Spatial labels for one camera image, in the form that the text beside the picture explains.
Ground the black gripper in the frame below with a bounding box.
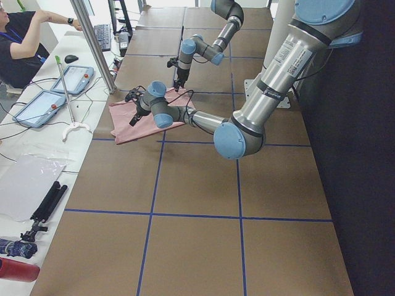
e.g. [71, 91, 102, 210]
[173, 67, 189, 93]
[129, 102, 151, 126]

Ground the pink t-shirt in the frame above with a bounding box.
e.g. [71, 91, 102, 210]
[109, 101, 185, 144]

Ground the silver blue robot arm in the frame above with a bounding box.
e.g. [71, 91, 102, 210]
[167, 0, 244, 91]
[130, 1, 363, 159]

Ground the far teach pendant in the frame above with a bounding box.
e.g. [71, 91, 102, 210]
[63, 65, 94, 95]

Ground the teach pendant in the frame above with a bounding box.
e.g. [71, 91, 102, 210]
[13, 90, 66, 128]
[63, 65, 94, 95]

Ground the black computer mouse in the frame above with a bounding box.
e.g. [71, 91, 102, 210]
[64, 54, 79, 64]

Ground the black keyboard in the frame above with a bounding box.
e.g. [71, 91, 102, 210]
[93, 24, 111, 52]

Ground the near teach pendant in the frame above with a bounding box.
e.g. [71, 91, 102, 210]
[13, 90, 66, 128]

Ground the brown paper table cover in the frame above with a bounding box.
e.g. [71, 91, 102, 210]
[30, 6, 355, 296]

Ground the black folded tripod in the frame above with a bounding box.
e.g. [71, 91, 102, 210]
[20, 181, 68, 242]

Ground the clear plastic bag with paper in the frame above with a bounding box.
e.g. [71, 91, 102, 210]
[1, 144, 77, 224]

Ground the person in black shirt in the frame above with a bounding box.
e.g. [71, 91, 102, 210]
[1, 6, 82, 89]

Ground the folded blue umbrella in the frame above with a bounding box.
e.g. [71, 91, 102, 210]
[1, 238, 38, 259]

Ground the red water bottle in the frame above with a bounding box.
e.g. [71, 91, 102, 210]
[1, 258, 40, 282]

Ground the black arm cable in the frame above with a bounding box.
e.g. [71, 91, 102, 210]
[163, 89, 217, 136]

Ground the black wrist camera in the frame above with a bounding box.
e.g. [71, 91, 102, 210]
[167, 57, 179, 68]
[124, 86, 146, 103]

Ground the aluminium frame post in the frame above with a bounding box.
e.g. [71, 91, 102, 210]
[70, 0, 117, 94]

